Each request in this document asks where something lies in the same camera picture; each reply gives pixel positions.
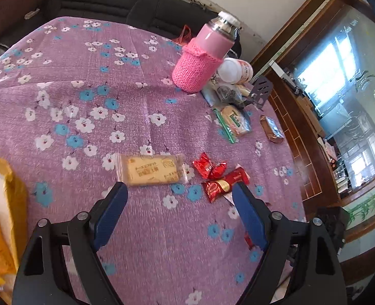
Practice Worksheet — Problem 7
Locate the dark red snack wrapper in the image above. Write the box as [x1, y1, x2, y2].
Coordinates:
[244, 232, 255, 250]

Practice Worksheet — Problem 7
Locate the yellow cardboard box tray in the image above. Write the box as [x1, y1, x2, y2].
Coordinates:
[0, 149, 29, 302]

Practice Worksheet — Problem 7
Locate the brown chocolate wrapper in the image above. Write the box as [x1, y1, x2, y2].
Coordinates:
[260, 115, 284, 143]

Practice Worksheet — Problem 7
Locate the red gold candy wrapper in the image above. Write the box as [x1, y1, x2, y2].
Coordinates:
[202, 167, 250, 203]

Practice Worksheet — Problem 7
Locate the small red candy wrapper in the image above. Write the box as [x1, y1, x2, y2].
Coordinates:
[192, 152, 227, 180]

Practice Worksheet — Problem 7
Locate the green labelled biscuit bag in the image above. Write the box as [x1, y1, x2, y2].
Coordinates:
[212, 105, 251, 144]

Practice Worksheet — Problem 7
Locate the wooden mirror cabinet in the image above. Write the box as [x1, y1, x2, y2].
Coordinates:
[251, 0, 375, 287]

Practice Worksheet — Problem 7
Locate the clear wrapped biscuit bar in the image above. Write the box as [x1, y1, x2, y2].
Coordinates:
[115, 153, 188, 187]

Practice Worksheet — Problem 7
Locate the black perforated phone stand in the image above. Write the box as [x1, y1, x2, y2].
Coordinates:
[244, 76, 273, 110]

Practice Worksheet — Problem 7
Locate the dark clear plastic bag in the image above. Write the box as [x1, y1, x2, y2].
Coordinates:
[201, 81, 245, 109]

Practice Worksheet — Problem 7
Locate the white plastic jar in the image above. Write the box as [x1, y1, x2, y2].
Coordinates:
[217, 57, 253, 84]

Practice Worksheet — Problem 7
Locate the purple floral tablecloth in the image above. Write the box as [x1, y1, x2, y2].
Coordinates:
[0, 17, 305, 304]

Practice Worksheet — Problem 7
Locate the pink knit-sleeved thermos bottle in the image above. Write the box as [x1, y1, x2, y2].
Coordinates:
[172, 11, 240, 94]

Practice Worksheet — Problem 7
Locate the black leather sofa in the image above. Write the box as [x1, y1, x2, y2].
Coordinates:
[0, 0, 217, 56]

